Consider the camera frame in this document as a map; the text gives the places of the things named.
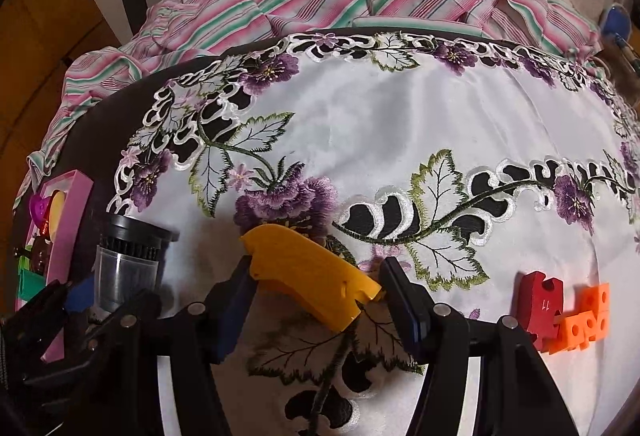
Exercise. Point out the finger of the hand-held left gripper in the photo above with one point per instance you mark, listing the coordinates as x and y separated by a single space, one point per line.
82 296

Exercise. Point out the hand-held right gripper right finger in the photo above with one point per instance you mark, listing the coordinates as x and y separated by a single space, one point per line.
405 311

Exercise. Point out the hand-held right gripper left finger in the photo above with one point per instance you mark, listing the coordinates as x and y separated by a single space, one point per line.
235 316

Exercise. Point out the black and clear cylinder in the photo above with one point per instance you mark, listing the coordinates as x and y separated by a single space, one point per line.
125 276

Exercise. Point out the pink tray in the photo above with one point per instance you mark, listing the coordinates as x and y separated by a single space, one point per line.
72 216

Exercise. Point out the yellow curved plastic part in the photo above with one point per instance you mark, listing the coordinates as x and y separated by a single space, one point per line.
310 276

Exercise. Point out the red plastic piece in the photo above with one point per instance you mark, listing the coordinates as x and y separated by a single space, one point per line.
44 227

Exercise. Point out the yellow disc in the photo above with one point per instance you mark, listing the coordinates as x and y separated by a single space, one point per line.
57 206

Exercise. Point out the pink heart piece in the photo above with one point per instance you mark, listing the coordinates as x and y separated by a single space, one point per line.
37 208

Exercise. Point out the red plastic block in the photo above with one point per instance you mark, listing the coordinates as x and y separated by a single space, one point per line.
540 311

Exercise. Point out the orange plastic block with holes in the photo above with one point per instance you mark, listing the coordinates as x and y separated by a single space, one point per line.
585 326

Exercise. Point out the white floral embroidered tablecloth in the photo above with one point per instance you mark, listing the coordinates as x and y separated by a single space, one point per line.
400 116

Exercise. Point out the wooden cabinet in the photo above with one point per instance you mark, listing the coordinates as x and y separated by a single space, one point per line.
45 31

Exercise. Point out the blue round object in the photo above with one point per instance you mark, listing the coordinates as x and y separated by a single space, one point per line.
616 23

